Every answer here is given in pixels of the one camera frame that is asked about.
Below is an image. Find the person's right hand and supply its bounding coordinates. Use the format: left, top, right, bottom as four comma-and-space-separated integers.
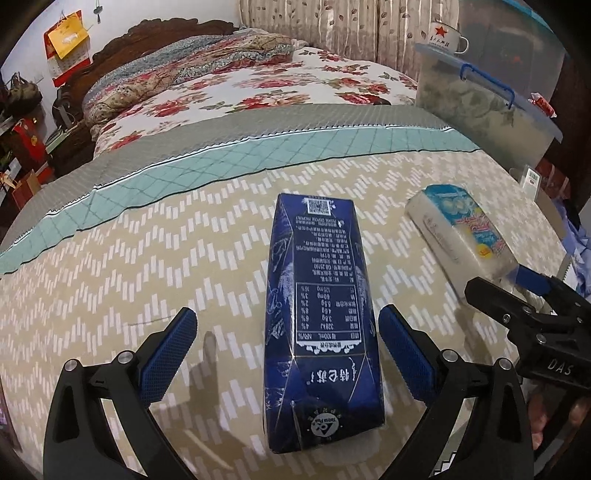
529, 392, 557, 452

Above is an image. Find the carved wooden headboard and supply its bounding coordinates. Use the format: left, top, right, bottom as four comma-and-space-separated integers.
48, 18, 241, 178

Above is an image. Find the brown handbag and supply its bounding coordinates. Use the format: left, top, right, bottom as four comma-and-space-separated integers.
4, 71, 43, 116

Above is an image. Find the tissue pack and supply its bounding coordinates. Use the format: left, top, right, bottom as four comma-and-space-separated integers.
404, 184, 522, 303

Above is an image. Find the zigzag patterned bedspread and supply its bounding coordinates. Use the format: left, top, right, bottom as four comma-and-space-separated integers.
0, 104, 575, 480

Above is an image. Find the white enamel mug red star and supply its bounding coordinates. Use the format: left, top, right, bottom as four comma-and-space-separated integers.
427, 21, 470, 55

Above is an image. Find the clear storage box blue lid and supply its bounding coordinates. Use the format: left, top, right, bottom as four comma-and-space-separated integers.
413, 41, 564, 171

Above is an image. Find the dark blue milk carton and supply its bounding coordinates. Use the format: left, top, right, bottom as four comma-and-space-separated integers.
261, 191, 387, 455

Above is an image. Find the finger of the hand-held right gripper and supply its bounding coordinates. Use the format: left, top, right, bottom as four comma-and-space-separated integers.
464, 276, 555, 329
512, 263, 591, 319

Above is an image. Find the red snack packet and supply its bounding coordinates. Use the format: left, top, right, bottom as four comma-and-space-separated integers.
529, 91, 558, 120

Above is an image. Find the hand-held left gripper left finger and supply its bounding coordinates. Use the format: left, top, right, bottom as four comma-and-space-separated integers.
44, 307, 199, 480

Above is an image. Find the patchwork floral quilt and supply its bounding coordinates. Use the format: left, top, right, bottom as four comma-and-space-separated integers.
82, 33, 296, 125

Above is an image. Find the small white card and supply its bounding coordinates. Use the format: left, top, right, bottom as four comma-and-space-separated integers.
519, 165, 542, 190

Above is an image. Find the blue cloth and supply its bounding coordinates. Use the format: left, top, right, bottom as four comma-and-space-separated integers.
556, 203, 591, 296

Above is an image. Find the yellow red wall calendar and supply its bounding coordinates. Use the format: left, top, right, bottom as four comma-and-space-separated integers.
43, 10, 93, 88

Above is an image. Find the leaf print curtain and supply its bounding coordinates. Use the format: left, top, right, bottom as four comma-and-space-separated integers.
238, 0, 462, 77

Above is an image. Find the red gift box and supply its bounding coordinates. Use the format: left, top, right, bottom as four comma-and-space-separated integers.
10, 117, 51, 176

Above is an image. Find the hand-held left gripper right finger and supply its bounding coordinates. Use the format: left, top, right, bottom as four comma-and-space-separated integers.
378, 304, 534, 480

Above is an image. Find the white floral bed sheet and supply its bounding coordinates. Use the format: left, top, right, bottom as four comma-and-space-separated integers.
90, 46, 419, 153

